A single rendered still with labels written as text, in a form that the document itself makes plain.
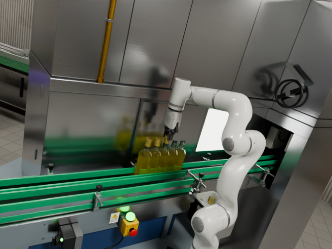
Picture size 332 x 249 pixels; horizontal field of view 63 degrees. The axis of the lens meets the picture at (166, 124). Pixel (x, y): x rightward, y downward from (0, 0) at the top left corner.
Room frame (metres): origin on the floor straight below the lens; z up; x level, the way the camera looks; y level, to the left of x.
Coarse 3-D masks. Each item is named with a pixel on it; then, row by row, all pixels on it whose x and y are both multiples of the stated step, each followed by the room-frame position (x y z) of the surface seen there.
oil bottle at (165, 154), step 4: (160, 148) 1.39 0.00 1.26; (164, 152) 1.36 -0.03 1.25; (168, 152) 1.38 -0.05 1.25; (164, 156) 1.36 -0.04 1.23; (168, 156) 1.38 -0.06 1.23; (160, 160) 1.35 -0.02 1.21; (164, 160) 1.36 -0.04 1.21; (160, 164) 1.35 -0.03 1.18; (164, 164) 1.37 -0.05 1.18; (160, 168) 1.36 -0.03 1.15; (164, 168) 1.37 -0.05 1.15; (156, 172) 1.35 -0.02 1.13
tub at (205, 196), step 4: (204, 192) 1.47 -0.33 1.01; (208, 192) 1.49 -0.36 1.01; (212, 192) 1.51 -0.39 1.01; (196, 196) 1.41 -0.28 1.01; (200, 196) 1.45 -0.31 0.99; (204, 196) 1.47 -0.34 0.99; (208, 196) 1.49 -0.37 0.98; (216, 196) 1.49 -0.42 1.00; (200, 200) 1.38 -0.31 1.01; (204, 200) 1.47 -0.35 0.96; (216, 200) 1.48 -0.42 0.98; (204, 204) 1.35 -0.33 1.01; (208, 204) 1.47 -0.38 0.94
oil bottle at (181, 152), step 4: (176, 148) 1.45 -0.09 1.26; (180, 152) 1.43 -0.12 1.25; (184, 152) 1.44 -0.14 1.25; (180, 156) 1.43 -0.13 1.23; (184, 156) 1.45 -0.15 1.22; (176, 160) 1.42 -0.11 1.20; (180, 160) 1.43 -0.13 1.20; (176, 164) 1.42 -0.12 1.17; (180, 164) 1.44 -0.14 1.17; (176, 168) 1.43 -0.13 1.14; (180, 168) 1.44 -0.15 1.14
